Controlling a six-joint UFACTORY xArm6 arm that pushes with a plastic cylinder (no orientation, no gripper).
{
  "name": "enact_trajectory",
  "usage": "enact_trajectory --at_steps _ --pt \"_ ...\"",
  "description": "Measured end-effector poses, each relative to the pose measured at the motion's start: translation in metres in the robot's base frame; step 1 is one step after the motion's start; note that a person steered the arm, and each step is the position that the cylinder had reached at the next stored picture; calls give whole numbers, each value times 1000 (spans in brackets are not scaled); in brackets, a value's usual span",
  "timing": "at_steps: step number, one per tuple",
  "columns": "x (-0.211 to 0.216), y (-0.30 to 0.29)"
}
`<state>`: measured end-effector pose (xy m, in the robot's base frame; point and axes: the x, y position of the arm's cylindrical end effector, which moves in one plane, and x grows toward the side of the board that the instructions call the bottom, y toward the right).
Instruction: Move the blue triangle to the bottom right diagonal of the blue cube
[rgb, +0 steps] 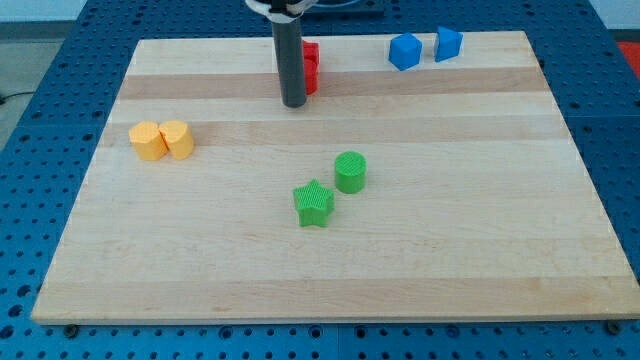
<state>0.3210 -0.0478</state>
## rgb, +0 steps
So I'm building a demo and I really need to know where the white rod mount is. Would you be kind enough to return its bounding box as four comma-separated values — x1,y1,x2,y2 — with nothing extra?
245,0,316,24

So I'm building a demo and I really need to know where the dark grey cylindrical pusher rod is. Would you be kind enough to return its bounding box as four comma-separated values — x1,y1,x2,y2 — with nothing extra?
272,19,307,108

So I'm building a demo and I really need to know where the blue triangle block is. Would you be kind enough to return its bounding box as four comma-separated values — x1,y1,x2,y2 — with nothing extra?
434,26,463,62

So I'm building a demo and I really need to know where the blue cube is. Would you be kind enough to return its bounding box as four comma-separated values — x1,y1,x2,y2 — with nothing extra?
388,33,423,71

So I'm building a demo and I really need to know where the red block rear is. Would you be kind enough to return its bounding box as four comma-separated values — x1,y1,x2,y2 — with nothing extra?
302,40,320,64

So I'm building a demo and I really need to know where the red block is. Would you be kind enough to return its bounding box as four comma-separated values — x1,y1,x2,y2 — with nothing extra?
304,58,319,95
302,40,320,64

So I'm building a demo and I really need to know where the red block front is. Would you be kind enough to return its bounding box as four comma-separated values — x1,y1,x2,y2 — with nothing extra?
304,58,319,95

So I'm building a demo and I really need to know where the green cylinder block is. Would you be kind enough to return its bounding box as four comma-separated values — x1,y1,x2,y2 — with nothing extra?
334,151,367,194

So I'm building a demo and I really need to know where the yellow heart block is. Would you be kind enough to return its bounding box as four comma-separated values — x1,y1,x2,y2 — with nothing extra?
159,120,195,160

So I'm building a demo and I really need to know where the green star block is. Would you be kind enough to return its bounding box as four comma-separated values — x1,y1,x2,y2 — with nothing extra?
293,179,335,228

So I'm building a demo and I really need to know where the yellow hexagon block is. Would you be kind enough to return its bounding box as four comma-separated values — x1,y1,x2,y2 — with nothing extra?
128,121,168,161

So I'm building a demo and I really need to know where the wooden board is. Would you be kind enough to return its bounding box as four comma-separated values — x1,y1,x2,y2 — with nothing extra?
31,31,639,325

